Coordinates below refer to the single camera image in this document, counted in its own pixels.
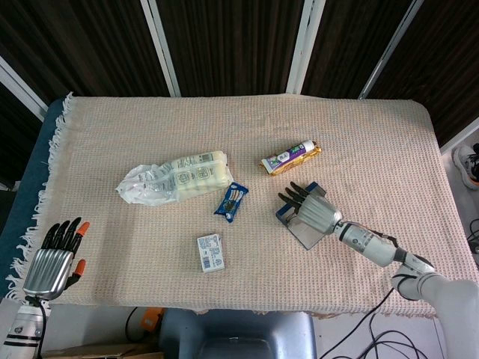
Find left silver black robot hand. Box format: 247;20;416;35
22;216;91;302

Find purple white toothpaste tube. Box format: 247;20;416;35
260;139;315;170

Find orange plastic object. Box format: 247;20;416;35
141;307;166;332

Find blue cookie packet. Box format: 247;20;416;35
213;181;250;225

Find clear bag of bread rolls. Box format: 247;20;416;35
115;150;234;208

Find beige waffle-weave tablecloth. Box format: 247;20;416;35
4;92;475;319

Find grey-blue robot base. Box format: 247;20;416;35
158;307;319;359

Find white grey sneaker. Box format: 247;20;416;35
452;143;479;190

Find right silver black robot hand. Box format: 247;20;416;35
278;181;344;237

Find white metal frame post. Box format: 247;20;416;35
358;0;426;100
139;0;183;98
285;0;327;95
0;55;50;121
439;117;479;155

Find white milk carton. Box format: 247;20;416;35
196;233;228;274

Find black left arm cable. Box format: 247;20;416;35
23;295;52;357

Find dark blue box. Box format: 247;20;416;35
275;181;329;251

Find black floor cables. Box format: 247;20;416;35
324;286;479;359

